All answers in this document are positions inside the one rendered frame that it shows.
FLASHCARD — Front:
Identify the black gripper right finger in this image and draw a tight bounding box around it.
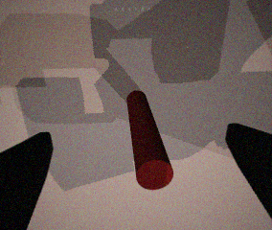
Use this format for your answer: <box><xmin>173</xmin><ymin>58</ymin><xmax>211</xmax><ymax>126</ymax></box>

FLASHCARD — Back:
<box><xmin>225</xmin><ymin>123</ymin><xmax>272</xmax><ymax>218</ymax></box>

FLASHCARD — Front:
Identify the dark red cylinder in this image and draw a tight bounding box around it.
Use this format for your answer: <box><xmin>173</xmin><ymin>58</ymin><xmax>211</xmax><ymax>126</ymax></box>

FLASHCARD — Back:
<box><xmin>126</xmin><ymin>90</ymin><xmax>173</xmax><ymax>190</ymax></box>

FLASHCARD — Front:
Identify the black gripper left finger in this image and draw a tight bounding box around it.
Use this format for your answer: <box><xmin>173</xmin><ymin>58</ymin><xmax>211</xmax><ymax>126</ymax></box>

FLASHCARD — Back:
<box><xmin>0</xmin><ymin>132</ymin><xmax>54</xmax><ymax>230</ymax></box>

